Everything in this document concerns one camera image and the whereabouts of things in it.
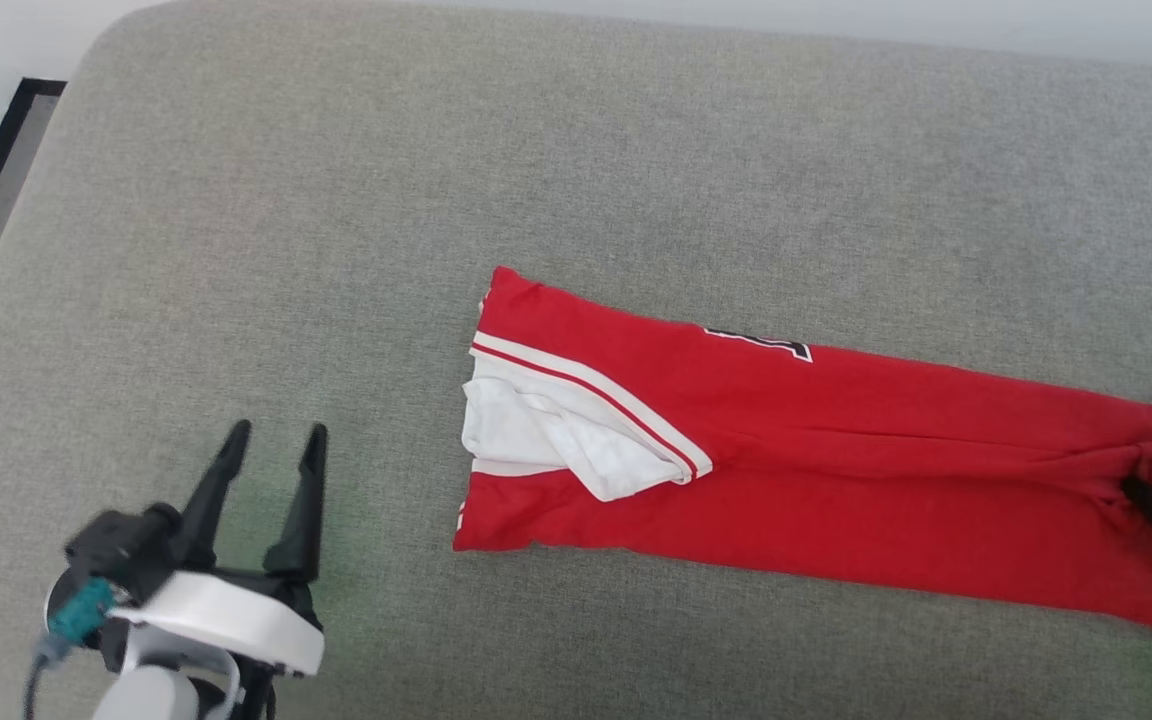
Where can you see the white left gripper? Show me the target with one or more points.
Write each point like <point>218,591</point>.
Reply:
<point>236,615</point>

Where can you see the red Bulls jersey shirt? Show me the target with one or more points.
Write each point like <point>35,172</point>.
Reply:
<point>836,470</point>

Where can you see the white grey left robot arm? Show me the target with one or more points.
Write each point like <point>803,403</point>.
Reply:
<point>156,695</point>

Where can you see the grey fabric sofa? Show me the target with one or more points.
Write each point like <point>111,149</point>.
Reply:
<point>336,250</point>

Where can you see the black framed panel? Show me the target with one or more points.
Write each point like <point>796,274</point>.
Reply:
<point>1,190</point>

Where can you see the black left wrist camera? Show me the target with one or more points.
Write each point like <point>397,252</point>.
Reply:
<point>126,550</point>

